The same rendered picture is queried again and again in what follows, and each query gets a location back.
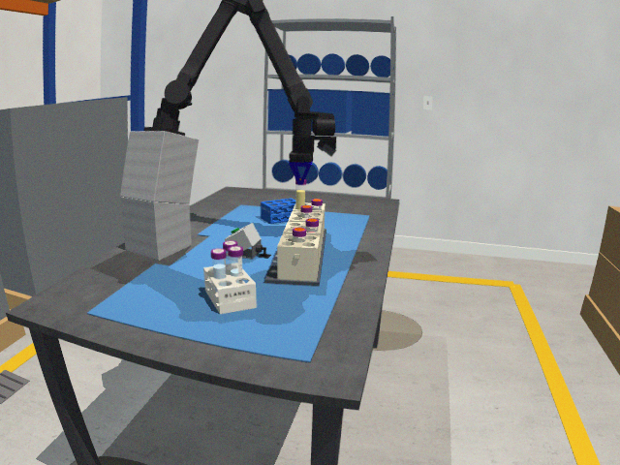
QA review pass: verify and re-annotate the blue tube rack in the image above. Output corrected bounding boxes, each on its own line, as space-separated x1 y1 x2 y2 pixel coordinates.
261 199 295 224

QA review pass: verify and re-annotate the white tube rack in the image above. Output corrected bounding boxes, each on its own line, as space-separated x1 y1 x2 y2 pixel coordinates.
203 266 257 314

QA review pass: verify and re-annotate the centrifuge tube with yellow liquid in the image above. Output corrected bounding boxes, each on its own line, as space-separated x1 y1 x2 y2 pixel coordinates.
293 228 306 243

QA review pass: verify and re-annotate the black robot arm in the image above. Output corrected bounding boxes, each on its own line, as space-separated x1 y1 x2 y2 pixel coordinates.
144 0 336 157

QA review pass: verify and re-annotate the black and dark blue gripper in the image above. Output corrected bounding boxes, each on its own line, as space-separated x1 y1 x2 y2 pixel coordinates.
289 135 313 185

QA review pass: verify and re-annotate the pink sample tube with orange cap dot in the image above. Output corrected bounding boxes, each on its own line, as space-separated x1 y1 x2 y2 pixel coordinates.
305 218 319 233

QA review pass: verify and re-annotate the blue flat mat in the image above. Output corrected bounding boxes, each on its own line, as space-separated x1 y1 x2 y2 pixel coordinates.
87 205 370 362

